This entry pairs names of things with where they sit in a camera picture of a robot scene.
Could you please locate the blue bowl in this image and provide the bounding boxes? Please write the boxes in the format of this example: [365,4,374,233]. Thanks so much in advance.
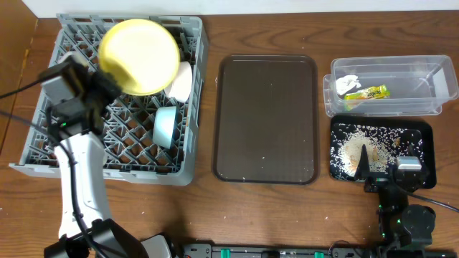
[152,106,178,148]

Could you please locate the grey dishwasher rack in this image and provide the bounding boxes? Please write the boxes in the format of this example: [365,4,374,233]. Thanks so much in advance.
[9,14,209,186]

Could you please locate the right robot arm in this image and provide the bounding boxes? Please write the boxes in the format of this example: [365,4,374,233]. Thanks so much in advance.
[354,145,436,257]

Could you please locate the white tissue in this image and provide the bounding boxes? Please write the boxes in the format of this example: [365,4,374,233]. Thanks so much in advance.
[335,75,361,95]

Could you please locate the white pink bowl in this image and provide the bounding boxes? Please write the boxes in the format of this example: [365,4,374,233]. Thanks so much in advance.
[164,62,193,103]

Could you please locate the black waste tray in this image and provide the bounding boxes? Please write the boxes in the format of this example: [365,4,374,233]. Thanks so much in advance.
[330,115,437,189]

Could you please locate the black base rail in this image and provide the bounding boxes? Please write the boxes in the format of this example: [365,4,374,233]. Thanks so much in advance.
[182,242,458,258]

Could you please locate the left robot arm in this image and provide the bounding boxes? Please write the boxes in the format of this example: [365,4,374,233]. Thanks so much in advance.
[39,52,148,257]

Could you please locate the green snack wrapper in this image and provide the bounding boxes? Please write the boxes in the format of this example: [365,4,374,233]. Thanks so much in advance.
[344,85,391,101]

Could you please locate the clear plastic bin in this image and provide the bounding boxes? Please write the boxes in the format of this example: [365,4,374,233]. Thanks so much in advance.
[323,55,458,117]

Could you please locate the yellow plate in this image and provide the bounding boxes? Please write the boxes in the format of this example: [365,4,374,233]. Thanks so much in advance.
[98,19,181,96]

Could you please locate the dark brown serving tray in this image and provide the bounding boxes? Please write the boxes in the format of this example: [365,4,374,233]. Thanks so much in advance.
[212,54,320,185]

